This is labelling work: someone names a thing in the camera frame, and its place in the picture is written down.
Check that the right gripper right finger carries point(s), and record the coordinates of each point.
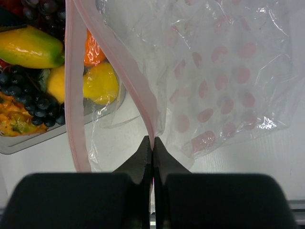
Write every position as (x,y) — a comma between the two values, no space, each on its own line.
(185,200)

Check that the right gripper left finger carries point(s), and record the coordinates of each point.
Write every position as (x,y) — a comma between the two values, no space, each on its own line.
(116,200)

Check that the clear zip top bag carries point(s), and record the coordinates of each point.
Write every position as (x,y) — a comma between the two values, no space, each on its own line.
(199,74)

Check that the dark blue grape bunch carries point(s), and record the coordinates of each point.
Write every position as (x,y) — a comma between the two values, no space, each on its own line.
(28,87)

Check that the yellow green mango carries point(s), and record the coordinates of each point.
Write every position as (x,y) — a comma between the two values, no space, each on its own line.
(31,48)

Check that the red grape bunch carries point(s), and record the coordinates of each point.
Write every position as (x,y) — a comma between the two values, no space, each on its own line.
(48,16)

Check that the clear plastic food bin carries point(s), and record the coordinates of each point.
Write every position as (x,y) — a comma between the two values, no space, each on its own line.
(92,111)

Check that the small yellow fruit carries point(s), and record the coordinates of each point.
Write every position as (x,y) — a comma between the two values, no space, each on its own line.
(56,83)

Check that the orange spiky pineapple fruit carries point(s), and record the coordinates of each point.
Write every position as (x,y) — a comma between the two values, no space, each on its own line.
(15,120)

